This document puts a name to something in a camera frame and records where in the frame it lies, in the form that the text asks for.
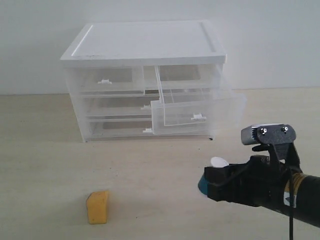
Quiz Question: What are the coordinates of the teal bottle with white cap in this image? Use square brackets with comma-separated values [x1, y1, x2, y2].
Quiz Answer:
[197, 156, 230, 197]

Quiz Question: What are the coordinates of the white plastic drawer cabinet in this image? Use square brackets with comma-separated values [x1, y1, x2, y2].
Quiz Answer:
[60, 20, 227, 142]

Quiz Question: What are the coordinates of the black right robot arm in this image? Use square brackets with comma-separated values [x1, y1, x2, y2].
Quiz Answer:
[198, 154, 320, 227]

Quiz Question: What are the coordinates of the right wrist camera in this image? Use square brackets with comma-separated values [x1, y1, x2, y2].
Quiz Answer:
[240, 123, 297, 161]

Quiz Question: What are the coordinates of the yellow cheese wedge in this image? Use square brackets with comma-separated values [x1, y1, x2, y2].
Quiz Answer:
[86, 191, 109, 225]

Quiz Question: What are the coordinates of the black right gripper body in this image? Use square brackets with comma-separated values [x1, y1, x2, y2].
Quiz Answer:
[240, 146, 304, 208]

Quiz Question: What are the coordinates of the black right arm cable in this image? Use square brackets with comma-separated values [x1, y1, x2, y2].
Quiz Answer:
[217, 164, 296, 240]

